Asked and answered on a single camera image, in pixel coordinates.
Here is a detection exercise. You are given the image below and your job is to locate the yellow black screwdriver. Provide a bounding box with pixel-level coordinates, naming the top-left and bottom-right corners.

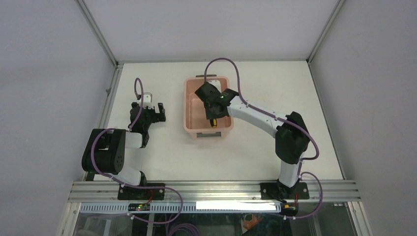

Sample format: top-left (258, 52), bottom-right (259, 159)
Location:
top-left (210, 119), bottom-right (217, 128)

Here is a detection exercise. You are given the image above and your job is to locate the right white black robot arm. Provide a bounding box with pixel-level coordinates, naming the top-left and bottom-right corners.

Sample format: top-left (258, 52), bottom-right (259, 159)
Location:
top-left (195, 82), bottom-right (311, 199)

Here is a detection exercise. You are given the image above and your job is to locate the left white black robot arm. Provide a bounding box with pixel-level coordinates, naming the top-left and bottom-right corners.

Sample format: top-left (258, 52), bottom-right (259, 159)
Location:
top-left (81, 102), bottom-right (166, 200)

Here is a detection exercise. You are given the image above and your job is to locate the pink plastic bin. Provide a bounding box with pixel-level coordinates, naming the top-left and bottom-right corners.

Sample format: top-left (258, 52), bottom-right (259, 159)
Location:
top-left (183, 75), bottom-right (234, 139)

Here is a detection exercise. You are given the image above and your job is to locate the orange object under table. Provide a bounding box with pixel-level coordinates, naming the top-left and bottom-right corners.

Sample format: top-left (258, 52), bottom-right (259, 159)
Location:
top-left (241, 213), bottom-right (263, 231)

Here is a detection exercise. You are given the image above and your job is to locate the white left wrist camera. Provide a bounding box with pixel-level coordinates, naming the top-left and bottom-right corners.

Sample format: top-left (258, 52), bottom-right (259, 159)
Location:
top-left (141, 92), bottom-right (154, 109)

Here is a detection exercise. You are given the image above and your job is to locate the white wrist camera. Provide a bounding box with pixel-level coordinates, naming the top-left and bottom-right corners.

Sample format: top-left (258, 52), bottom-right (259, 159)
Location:
top-left (141, 92), bottom-right (154, 109)
top-left (208, 80), bottom-right (221, 90)

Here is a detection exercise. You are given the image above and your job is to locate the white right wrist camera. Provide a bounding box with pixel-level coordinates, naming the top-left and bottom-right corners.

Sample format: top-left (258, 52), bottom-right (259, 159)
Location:
top-left (208, 80), bottom-right (221, 90)

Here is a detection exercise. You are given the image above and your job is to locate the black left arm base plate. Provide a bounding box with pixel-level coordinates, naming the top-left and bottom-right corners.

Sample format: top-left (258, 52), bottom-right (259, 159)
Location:
top-left (117, 182), bottom-right (165, 201)

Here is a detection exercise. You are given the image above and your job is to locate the aluminium mounting rail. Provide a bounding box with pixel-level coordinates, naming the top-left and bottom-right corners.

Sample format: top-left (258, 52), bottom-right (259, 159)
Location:
top-left (68, 179), bottom-right (361, 203)

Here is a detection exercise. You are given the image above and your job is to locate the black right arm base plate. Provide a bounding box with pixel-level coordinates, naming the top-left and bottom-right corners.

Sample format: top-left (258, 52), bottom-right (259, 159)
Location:
top-left (260, 182), bottom-right (310, 200)

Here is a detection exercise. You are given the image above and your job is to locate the grey slotted cable duct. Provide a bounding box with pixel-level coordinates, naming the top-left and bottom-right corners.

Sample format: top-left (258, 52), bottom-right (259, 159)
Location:
top-left (80, 201), bottom-right (281, 214)

